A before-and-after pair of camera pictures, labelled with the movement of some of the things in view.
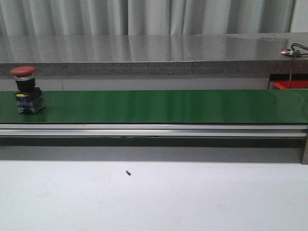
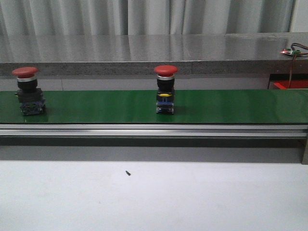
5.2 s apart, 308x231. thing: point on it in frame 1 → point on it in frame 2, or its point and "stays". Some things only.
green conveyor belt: x=262 y=106 stays
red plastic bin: x=284 y=84 stays
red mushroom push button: x=29 y=97 → x=165 y=94
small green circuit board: x=290 y=52 stays
